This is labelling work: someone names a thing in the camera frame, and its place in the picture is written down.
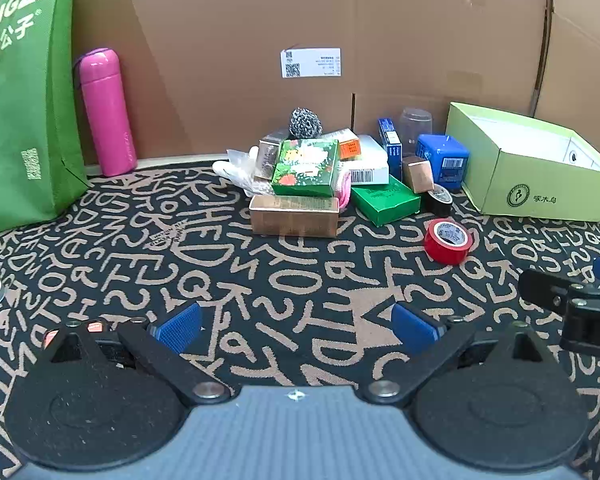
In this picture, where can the white shipping label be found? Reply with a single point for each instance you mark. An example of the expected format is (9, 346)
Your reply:
(310, 63)

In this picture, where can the slim blue box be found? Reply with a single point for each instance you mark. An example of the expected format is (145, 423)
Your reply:
(391, 145)

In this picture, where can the white barcode box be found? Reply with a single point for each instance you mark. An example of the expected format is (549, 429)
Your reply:
(372, 170)

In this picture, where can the pink cloth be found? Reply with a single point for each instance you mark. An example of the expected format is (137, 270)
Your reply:
(342, 190)

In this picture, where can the long rose gold box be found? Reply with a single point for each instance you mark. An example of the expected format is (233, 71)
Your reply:
(295, 217)

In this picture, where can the pink thermos bottle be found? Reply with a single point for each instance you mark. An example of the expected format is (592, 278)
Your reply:
(105, 110)

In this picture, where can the red tape roll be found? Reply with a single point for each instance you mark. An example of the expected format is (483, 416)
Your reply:
(442, 250)

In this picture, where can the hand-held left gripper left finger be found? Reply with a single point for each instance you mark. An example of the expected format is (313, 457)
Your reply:
(180, 327)

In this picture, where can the silver grey box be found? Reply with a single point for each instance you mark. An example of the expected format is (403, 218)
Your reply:
(267, 157)

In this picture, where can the brown cardboard backdrop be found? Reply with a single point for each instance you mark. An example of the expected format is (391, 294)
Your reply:
(230, 10)

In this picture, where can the flat green box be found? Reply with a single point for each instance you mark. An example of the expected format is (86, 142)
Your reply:
(385, 202)

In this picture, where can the green floral box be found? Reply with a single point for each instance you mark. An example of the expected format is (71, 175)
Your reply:
(305, 167)

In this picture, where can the blue cube box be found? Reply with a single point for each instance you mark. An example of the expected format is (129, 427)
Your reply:
(445, 160)

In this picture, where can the green tote bag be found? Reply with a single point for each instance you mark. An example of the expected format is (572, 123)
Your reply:
(25, 110)

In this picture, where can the white box with orange label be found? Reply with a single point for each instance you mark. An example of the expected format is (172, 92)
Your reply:
(349, 149)

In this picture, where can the clear plastic cup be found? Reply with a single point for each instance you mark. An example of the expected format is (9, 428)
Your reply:
(415, 125)

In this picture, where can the steel wool scrubber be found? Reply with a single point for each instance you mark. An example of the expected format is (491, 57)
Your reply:
(305, 123)

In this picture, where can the clear plastic wrapper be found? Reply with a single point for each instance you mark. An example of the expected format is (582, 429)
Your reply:
(245, 160)

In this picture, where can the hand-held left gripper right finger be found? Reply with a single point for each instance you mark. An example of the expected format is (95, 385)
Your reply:
(412, 327)

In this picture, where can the black letter-print mat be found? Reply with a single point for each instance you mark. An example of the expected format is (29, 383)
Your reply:
(280, 270)

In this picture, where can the light green box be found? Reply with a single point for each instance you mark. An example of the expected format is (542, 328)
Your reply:
(530, 190)

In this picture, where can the black tape roll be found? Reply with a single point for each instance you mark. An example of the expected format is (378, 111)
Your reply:
(437, 207)

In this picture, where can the small copper box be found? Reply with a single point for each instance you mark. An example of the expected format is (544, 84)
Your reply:
(418, 175)

